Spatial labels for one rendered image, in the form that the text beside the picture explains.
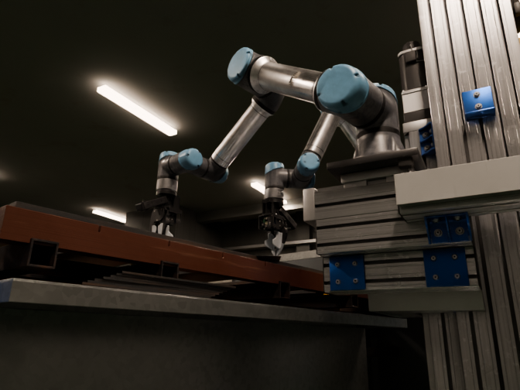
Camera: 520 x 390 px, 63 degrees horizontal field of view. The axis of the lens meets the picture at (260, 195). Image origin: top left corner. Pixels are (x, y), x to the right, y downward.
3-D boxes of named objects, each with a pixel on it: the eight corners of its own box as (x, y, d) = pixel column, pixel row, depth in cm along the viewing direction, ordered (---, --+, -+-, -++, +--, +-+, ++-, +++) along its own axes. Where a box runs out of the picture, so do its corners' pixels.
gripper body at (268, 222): (257, 230, 159) (258, 200, 163) (271, 235, 166) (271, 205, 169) (273, 227, 155) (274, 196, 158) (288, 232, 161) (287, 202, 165)
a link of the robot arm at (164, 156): (168, 147, 156) (155, 153, 161) (165, 176, 152) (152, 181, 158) (186, 154, 161) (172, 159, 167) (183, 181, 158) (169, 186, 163)
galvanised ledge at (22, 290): (-44, 306, 67) (-40, 286, 68) (355, 327, 161) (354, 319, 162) (8, 301, 54) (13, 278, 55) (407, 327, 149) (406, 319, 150)
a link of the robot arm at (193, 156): (211, 153, 156) (192, 161, 163) (187, 143, 148) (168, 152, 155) (210, 173, 153) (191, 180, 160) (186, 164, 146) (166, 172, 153)
